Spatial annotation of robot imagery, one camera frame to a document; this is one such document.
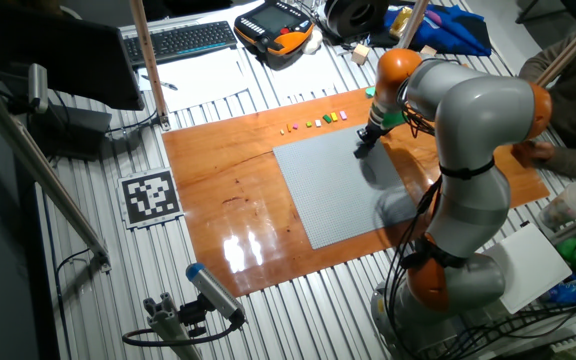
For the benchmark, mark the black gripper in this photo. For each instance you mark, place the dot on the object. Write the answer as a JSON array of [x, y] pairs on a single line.
[[379, 131]]

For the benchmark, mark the silver and orange robot arm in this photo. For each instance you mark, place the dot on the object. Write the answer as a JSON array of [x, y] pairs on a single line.
[[468, 110]]

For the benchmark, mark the light pink Lego brick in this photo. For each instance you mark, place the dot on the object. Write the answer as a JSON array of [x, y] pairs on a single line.
[[343, 115]]

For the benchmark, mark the yellow Lego brick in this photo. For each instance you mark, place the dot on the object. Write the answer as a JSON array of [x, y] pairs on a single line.
[[334, 116]]

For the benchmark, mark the dark green Lego brick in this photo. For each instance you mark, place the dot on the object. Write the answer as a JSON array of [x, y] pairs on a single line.
[[327, 119]]

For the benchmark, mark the grey Lego baseplate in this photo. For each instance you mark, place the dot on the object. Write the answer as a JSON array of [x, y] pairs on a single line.
[[328, 190]]

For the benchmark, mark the person hand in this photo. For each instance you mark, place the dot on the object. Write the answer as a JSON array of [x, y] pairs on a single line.
[[533, 152]]

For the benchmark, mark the light wooden cube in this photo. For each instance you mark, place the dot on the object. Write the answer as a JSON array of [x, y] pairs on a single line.
[[428, 50], [361, 54]]

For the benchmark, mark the white paper sheet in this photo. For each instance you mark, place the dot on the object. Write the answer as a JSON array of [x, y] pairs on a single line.
[[308, 75], [198, 80]]

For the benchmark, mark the white round object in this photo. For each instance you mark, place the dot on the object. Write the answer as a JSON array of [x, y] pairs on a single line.
[[313, 42]]

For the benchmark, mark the yellow packet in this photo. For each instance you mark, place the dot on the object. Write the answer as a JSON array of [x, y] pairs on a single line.
[[400, 22]]

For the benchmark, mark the black round spool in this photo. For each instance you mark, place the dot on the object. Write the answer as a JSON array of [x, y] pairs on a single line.
[[340, 17]]

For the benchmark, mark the blue cloth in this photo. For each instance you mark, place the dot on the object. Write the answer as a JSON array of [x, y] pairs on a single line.
[[453, 30]]

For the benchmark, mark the orange and black teach pendant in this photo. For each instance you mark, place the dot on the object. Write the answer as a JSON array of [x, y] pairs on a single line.
[[273, 20]]

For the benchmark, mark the wooden board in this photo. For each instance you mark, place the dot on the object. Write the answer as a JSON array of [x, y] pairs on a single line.
[[218, 180]]

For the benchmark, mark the white flat panel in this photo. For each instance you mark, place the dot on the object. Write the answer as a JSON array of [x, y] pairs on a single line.
[[528, 267]]

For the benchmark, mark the person torso in brown sweater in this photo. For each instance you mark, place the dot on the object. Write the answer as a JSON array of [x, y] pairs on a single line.
[[568, 100]]

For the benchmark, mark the clear plastic jar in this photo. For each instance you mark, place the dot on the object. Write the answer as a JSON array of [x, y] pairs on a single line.
[[570, 205]]

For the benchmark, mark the black computer keyboard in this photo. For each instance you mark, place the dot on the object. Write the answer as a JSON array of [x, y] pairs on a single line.
[[178, 42]]

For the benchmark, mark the dark pen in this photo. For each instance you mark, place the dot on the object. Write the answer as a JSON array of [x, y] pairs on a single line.
[[160, 83]]

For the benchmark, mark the black and white marker board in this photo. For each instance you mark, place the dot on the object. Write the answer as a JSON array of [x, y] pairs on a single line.
[[150, 197]]

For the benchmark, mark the blue plastic bag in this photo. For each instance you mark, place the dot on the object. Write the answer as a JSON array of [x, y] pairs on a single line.
[[565, 292]]

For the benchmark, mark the black box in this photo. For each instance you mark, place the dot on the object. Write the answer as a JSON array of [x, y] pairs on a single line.
[[73, 132]]

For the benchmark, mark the black computer monitor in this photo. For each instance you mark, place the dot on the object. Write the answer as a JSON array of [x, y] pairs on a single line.
[[58, 50]]

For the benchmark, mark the silver camera with blue end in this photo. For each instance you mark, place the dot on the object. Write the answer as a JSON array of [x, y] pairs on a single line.
[[213, 290]]

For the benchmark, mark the aluminium profile camera stand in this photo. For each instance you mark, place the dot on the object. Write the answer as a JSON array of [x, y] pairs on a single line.
[[168, 325]]

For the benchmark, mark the silver camera on beam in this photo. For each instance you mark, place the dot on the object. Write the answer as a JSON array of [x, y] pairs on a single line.
[[38, 87]]

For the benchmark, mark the long aluminium frame beam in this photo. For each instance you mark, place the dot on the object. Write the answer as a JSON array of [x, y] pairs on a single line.
[[33, 160]]

